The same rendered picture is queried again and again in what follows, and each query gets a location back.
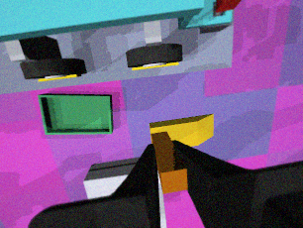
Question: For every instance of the grey ramp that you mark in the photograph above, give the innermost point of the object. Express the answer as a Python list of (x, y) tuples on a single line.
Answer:
[(104, 53)]

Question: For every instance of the green tray floor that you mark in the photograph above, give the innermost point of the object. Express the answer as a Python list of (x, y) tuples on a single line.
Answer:
[(78, 113)]

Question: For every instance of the cyan wheeled trolley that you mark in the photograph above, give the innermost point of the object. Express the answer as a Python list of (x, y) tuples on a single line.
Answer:
[(26, 24)]

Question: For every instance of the yellow wheel chock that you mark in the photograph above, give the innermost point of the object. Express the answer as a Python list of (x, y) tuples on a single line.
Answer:
[(191, 131)]

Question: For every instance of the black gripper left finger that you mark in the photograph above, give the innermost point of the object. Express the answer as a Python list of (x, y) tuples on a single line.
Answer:
[(134, 204)]

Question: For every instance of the red-headed stop pin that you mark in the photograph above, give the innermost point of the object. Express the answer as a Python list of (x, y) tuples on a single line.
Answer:
[(225, 5)]

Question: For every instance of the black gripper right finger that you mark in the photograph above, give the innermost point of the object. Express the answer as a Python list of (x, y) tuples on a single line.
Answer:
[(229, 196)]

